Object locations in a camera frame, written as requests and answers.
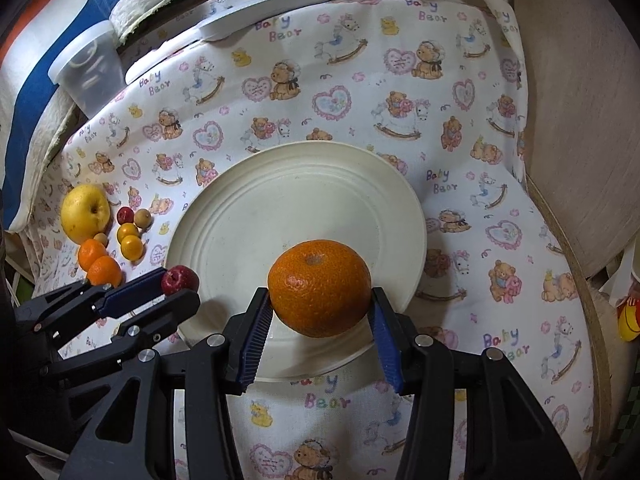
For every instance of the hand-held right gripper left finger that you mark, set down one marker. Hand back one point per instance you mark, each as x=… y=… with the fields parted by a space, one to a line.
x=255 y=345

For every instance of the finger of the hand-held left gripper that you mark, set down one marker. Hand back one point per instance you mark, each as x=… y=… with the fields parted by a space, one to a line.
x=170 y=312
x=132 y=294

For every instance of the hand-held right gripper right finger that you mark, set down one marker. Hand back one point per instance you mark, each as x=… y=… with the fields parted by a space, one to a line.
x=386 y=355

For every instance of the small red fruit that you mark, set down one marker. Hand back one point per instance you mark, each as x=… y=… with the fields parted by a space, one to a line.
x=179 y=280
x=125 y=215

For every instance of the small mandarin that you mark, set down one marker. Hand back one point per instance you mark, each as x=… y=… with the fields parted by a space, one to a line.
x=91 y=253
x=106 y=272

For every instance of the small yellow round fruit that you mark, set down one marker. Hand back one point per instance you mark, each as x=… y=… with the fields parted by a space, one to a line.
x=133 y=247
x=127 y=231

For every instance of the brown longan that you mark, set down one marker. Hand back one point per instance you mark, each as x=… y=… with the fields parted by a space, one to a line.
x=101 y=238
x=143 y=218

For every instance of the large orange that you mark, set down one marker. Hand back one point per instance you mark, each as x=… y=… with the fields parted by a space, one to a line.
x=320 y=285

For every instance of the large yellow apple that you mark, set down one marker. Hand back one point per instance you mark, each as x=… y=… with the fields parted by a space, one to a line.
x=85 y=212

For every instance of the cream round plate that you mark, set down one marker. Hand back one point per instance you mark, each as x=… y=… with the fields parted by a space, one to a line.
x=280 y=205

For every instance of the lidded clear plastic container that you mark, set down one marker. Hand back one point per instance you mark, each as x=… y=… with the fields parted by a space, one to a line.
x=90 y=80

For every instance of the white remote control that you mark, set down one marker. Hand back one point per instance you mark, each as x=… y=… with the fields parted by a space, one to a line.
x=160 y=60

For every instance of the striped cloth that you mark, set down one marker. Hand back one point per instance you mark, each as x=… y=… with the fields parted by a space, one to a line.
x=40 y=75

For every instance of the yellow and red toy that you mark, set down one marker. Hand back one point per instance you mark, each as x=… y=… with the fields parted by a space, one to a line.
x=630 y=317

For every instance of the green checkered mat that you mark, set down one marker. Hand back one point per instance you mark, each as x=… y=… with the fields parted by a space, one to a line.
x=625 y=435

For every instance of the bear print cloth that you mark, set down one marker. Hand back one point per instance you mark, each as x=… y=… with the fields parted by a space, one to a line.
x=350 y=85

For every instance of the wooden board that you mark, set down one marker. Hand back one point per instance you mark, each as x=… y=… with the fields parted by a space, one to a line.
x=575 y=110

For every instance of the white desk lamp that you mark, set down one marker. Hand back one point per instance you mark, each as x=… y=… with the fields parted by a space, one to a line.
x=270 y=10

